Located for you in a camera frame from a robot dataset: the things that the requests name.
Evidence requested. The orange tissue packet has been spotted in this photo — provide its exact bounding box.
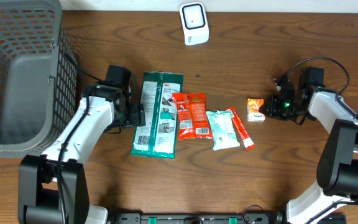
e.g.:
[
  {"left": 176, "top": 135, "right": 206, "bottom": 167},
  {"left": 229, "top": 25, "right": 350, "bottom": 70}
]
[{"left": 247, "top": 98, "right": 265, "bottom": 122}]

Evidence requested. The green white 3M package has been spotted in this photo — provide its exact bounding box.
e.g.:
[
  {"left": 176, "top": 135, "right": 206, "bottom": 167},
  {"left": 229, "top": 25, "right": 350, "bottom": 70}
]
[{"left": 131, "top": 72, "right": 183, "bottom": 159}]

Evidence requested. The red Nescafe stick sachet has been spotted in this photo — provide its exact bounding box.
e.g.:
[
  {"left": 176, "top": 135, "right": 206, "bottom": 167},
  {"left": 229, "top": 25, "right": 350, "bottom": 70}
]
[{"left": 226, "top": 106, "right": 255, "bottom": 151}]

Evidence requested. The red Nescafe coffee pack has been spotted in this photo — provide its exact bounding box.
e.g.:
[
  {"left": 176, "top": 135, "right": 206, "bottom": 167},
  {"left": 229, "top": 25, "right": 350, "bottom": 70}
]
[{"left": 172, "top": 92, "right": 213, "bottom": 140}]

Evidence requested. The mint green wet wipes pack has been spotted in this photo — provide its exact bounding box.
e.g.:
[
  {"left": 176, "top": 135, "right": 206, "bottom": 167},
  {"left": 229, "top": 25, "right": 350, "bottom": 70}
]
[{"left": 206, "top": 110, "right": 240, "bottom": 151}]

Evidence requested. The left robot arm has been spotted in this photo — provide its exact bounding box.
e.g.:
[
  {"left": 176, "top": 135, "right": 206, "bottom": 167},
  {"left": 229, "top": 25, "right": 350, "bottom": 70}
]
[{"left": 17, "top": 84, "right": 145, "bottom": 224}]

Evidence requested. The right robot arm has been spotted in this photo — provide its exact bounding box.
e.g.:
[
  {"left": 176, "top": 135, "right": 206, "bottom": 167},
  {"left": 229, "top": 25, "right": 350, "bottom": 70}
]
[{"left": 259, "top": 84, "right": 358, "bottom": 223}]

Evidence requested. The white barcode scanner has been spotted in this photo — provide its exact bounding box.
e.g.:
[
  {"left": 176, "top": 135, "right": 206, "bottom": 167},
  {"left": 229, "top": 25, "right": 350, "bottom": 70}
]
[{"left": 179, "top": 2, "right": 209, "bottom": 46}]

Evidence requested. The grey plastic mesh basket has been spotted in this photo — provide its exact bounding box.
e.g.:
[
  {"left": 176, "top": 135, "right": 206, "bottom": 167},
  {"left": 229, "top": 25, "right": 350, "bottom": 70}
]
[{"left": 0, "top": 0, "right": 77, "bottom": 157}]

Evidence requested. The right black cable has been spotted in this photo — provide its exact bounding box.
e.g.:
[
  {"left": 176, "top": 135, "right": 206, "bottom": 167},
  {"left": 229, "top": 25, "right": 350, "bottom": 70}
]
[{"left": 273, "top": 56, "right": 358, "bottom": 224}]

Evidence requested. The black cable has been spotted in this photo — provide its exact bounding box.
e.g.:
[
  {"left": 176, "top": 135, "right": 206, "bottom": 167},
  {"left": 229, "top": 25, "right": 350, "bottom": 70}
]
[
  {"left": 54, "top": 51, "right": 105, "bottom": 224},
  {"left": 273, "top": 56, "right": 358, "bottom": 224}
]

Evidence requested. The left black cable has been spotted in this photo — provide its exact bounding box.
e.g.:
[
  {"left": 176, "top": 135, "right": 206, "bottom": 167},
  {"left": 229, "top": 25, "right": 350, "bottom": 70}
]
[{"left": 54, "top": 51, "right": 105, "bottom": 224}]

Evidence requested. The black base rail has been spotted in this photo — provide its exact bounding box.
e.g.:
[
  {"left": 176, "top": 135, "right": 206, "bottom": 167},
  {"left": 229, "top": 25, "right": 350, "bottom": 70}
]
[{"left": 107, "top": 212, "right": 287, "bottom": 224}]

